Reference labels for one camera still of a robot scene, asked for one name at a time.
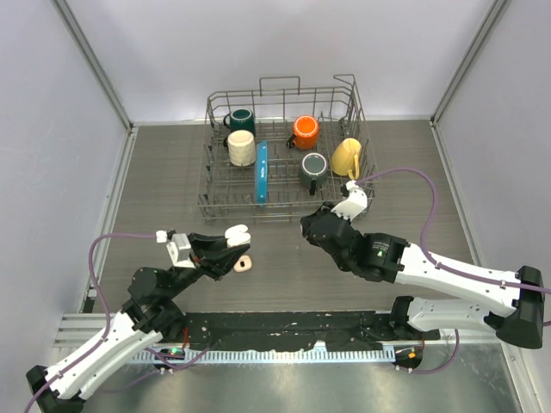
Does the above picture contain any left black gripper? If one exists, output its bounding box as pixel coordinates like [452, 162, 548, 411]
[164, 231, 250, 300]

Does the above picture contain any white charging case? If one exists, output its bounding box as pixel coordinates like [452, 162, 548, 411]
[224, 224, 251, 248]

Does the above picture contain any beige charging case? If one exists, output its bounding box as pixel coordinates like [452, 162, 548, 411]
[233, 255, 252, 273]

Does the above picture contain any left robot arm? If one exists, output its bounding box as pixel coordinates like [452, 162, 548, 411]
[26, 225, 251, 412]

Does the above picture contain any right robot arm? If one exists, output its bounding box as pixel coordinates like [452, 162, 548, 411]
[300, 203, 545, 349]

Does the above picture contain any grey mug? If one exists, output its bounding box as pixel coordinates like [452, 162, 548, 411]
[298, 152, 329, 196]

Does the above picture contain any yellow mug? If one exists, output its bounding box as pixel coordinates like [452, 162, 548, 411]
[330, 138, 362, 180]

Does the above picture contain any orange mug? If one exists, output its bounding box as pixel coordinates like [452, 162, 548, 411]
[286, 114, 319, 150]

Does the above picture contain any blue plate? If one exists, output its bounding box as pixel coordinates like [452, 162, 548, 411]
[255, 141, 269, 204]

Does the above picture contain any cream textured mug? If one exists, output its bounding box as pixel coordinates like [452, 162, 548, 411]
[226, 130, 256, 167]

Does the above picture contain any dark green mug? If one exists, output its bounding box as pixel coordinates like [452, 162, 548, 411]
[223, 108, 256, 135]

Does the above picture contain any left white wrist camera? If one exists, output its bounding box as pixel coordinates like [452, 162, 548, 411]
[155, 230, 195, 268]

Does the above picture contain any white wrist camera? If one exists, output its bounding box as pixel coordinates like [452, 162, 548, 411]
[155, 230, 195, 268]
[331, 180, 368, 222]

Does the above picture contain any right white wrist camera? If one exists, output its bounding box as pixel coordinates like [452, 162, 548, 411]
[331, 180, 368, 222]

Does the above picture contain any grey wire dish rack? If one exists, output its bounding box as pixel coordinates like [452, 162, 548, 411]
[197, 74, 376, 223]

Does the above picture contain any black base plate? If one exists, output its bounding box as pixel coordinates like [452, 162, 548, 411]
[164, 311, 441, 353]

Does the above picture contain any white slotted cable duct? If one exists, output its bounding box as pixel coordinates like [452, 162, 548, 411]
[128, 348, 396, 365]

